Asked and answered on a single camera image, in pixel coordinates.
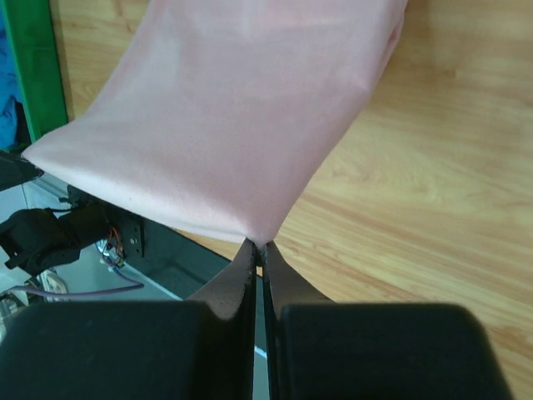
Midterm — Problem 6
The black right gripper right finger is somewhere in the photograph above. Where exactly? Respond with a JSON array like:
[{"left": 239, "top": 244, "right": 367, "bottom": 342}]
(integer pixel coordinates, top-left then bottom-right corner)
[{"left": 262, "top": 243, "right": 512, "bottom": 399}]

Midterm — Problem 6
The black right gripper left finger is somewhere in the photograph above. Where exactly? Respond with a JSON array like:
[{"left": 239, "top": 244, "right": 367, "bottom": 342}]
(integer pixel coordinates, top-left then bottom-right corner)
[{"left": 1, "top": 241, "right": 257, "bottom": 399}]

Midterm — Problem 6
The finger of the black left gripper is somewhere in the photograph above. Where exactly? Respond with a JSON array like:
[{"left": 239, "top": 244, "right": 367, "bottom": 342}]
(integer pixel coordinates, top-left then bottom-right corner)
[{"left": 0, "top": 150, "right": 44, "bottom": 192}]

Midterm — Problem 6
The pink t-shirt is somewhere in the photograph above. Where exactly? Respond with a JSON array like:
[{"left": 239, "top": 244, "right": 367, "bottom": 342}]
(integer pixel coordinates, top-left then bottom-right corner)
[{"left": 23, "top": 1, "right": 406, "bottom": 245}]

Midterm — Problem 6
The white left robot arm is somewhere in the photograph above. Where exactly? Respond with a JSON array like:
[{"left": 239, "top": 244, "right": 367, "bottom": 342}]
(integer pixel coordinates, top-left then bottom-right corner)
[{"left": 1, "top": 151, "right": 112, "bottom": 277}]

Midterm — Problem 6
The blue t-shirt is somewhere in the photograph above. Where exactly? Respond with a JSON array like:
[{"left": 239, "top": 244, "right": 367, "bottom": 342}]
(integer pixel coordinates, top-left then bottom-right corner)
[{"left": 1, "top": 17, "right": 19, "bottom": 149}]

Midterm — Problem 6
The green plastic bin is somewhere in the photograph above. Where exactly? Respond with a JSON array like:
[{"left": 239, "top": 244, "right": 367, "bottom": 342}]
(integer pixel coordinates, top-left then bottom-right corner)
[{"left": 1, "top": 1, "right": 67, "bottom": 143}]

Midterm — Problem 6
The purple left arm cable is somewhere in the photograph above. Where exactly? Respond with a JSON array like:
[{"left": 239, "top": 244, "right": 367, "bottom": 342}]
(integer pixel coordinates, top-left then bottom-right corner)
[{"left": 10, "top": 253, "right": 145, "bottom": 299}]

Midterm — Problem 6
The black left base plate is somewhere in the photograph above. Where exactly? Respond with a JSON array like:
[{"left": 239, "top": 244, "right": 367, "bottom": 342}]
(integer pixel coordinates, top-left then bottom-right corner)
[{"left": 65, "top": 185, "right": 144, "bottom": 259}]

